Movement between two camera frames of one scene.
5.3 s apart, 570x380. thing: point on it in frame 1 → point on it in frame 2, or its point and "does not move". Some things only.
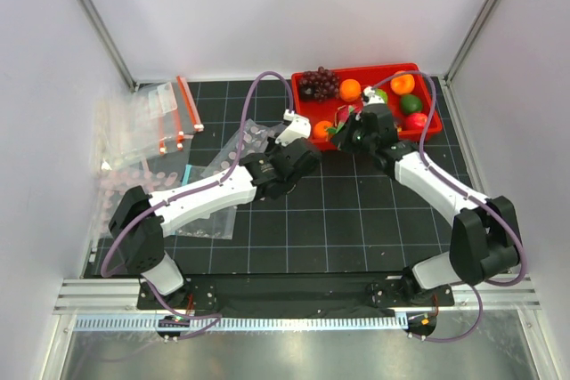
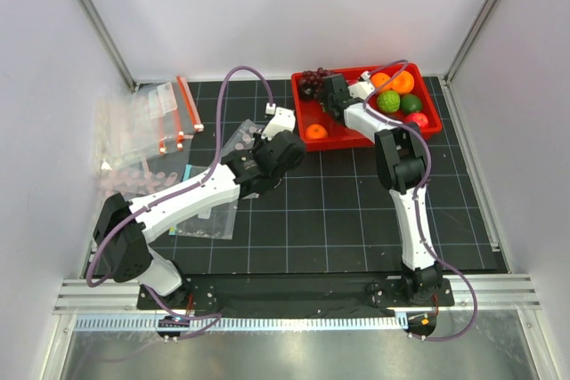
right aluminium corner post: [482, 16] does not move
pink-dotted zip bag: [255, 140] does not move
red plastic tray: [409, 96] does not move
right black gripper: [342, 141] → [324, 101]
